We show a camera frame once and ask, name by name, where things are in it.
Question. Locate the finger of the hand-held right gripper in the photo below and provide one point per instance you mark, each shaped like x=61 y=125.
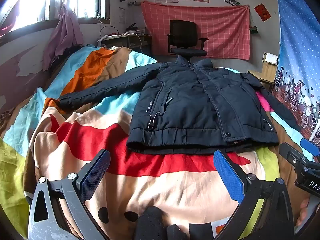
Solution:
x=311 y=145
x=291 y=153

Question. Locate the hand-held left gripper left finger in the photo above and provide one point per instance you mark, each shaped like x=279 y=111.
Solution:
x=96 y=173

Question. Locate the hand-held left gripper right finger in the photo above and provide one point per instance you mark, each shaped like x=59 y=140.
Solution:
x=228 y=175

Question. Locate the navy padded jacket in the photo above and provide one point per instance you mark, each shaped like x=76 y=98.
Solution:
x=190 y=105

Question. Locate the person's right hand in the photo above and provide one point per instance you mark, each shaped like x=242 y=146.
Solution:
x=303 y=211

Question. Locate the colourful patchwork blanket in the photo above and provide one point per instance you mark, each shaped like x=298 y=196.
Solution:
x=140 y=177

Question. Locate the black knit cloth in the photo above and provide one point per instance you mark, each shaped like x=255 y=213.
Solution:
x=157 y=223

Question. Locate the wooden side table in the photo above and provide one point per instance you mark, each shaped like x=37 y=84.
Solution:
x=266 y=73

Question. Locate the blue printed curtain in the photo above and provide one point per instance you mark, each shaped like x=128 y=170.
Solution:
x=297 y=55

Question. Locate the white book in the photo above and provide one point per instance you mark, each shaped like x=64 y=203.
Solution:
x=270 y=58

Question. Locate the wooden desk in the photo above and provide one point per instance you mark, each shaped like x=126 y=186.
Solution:
x=125 y=41

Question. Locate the white papers on desk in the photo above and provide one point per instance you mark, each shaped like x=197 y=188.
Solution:
x=117 y=35

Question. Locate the pink hanging garment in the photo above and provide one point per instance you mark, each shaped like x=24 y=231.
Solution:
x=65 y=35

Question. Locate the black office chair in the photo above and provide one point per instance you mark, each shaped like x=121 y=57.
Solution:
x=183 y=36

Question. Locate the small wall shelf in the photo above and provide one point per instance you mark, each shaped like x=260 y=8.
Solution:
x=254 y=29

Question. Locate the red checked wall cloth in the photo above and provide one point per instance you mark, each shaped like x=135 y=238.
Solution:
x=225 y=30

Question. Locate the red paper wall decoration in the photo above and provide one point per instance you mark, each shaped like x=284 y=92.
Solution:
x=263 y=12

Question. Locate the cluster of wall photos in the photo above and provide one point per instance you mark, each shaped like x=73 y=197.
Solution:
x=232 y=0

